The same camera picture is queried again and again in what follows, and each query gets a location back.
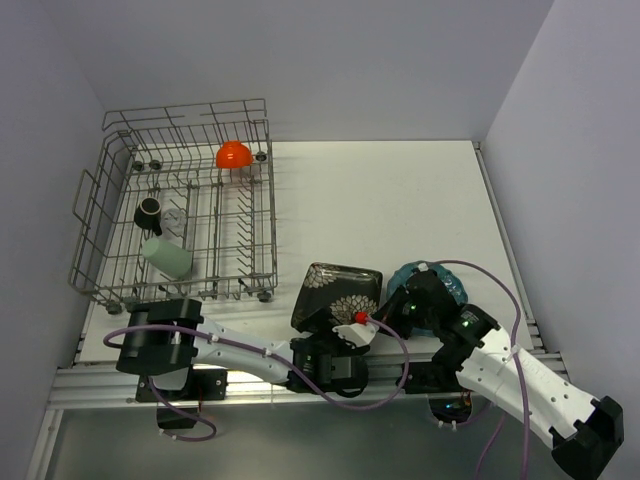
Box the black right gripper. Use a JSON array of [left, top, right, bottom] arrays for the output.
[[370, 283, 437, 339]]

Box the black square floral plate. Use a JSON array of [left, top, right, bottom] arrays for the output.
[[290, 262, 383, 332]]

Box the light green cup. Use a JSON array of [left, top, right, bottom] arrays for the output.
[[141, 237, 193, 279]]

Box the clear drinking glass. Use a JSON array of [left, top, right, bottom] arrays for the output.
[[160, 208, 187, 237]]

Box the orange bowl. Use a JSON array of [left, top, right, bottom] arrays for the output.
[[215, 141, 253, 169]]

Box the brown mug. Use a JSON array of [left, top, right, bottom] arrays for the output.
[[134, 197, 162, 236]]

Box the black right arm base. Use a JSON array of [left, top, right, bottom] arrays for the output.
[[395, 347, 489, 395]]

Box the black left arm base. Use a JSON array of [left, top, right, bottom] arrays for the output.
[[135, 367, 227, 419]]

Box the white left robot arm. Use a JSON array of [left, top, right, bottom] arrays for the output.
[[103, 300, 378, 399]]

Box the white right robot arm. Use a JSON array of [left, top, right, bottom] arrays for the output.
[[374, 270, 624, 479]]

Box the teal round plate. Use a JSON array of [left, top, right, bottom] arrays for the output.
[[386, 261, 468, 337]]

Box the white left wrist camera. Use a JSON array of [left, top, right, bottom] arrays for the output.
[[332, 312, 379, 348]]

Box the purple under-table cable loop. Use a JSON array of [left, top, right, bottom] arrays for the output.
[[156, 398, 218, 443]]

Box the grey wire dish rack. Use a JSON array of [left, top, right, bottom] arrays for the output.
[[67, 98, 278, 315]]

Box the aluminium table front rail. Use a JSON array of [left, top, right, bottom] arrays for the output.
[[47, 349, 574, 409]]

